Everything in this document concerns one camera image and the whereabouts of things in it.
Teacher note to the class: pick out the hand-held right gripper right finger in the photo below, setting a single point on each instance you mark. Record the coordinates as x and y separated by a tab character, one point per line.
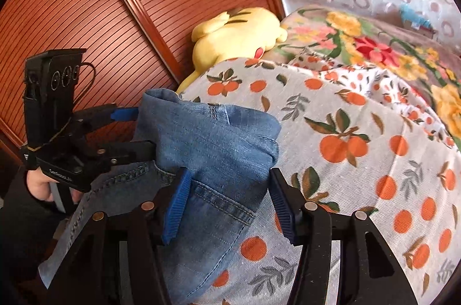
282	207

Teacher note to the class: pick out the person's left hand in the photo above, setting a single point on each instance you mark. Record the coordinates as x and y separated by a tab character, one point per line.
38	184

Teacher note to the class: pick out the yellow plush toy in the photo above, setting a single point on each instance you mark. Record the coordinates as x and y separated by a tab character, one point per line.
234	34

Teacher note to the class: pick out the light blue bag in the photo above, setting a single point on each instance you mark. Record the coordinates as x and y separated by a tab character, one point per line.
410	15

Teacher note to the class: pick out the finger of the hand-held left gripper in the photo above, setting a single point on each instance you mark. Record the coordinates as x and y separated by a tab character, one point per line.
124	114
133	150

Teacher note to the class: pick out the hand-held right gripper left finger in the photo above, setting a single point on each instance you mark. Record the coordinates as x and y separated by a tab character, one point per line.
176	211

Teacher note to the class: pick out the floral blanket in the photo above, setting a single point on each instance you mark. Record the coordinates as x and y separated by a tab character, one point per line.
378	49

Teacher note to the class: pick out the orange fruit print bedsheet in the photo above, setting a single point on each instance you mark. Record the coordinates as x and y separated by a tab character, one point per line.
360	182

